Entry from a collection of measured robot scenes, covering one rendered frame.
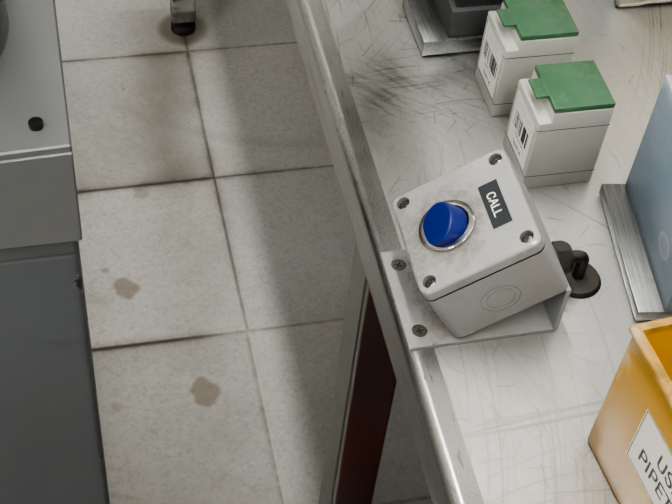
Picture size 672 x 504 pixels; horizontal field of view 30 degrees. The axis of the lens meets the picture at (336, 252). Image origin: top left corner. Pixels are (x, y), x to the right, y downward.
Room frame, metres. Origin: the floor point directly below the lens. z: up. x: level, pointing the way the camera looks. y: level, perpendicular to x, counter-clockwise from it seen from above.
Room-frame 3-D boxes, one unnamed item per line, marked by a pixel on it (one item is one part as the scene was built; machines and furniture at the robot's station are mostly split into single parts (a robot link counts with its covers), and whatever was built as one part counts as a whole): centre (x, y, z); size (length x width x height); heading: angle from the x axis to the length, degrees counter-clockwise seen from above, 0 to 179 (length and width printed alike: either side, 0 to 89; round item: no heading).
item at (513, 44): (0.63, -0.11, 0.91); 0.05 x 0.04 x 0.07; 108
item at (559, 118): (0.57, -0.13, 0.91); 0.05 x 0.04 x 0.07; 108
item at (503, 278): (0.46, -0.10, 0.92); 0.13 x 0.07 x 0.08; 108
